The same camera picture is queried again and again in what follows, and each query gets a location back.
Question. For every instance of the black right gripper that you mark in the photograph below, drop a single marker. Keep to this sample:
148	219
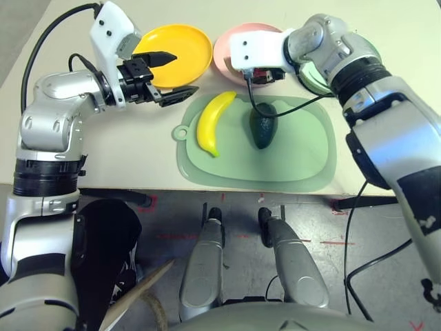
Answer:
265	75

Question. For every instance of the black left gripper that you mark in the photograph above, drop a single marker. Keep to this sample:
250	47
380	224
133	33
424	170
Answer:
138	74

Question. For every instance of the dark green toy avocado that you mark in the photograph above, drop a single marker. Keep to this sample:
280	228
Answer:
263	131

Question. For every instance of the yellow toy banana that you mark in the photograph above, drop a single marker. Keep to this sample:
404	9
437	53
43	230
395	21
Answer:
210	120

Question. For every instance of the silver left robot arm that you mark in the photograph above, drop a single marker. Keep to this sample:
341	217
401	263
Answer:
51	89

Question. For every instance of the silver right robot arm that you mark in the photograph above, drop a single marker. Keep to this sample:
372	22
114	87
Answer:
379	138

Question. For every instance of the yellow plate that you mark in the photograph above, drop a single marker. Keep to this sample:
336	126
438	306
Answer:
186	51

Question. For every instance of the light green plate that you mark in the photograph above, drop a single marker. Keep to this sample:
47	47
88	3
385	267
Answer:
310	77
296	148

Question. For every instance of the pink plate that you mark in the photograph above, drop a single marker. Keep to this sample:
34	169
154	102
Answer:
222	51

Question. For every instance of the silver left robot leg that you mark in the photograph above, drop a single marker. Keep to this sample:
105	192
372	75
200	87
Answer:
203	262

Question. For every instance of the silver robot leg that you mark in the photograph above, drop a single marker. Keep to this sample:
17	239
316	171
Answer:
296	262
203	262

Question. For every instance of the silver right robot leg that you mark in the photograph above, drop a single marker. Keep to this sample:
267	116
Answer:
296	262

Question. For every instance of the wooden stick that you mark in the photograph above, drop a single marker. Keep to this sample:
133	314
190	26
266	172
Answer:
138	296

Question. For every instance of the silver robot torso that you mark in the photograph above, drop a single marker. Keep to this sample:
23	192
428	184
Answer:
275	317

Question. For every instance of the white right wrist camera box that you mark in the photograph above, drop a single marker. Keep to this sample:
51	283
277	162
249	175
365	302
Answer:
255	48

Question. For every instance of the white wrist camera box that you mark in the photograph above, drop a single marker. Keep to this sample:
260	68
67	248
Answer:
107	38
255	48

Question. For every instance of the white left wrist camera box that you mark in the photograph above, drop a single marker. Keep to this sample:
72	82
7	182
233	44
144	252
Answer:
107	38

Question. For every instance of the black table frame bar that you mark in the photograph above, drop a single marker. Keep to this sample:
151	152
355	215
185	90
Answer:
365	202

